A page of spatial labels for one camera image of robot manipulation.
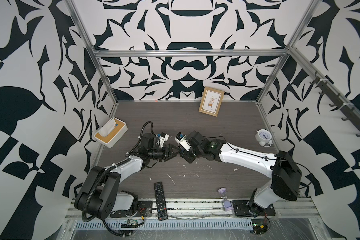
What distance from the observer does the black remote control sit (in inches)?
28.7

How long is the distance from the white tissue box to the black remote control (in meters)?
0.38

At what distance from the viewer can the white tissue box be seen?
37.3 inches
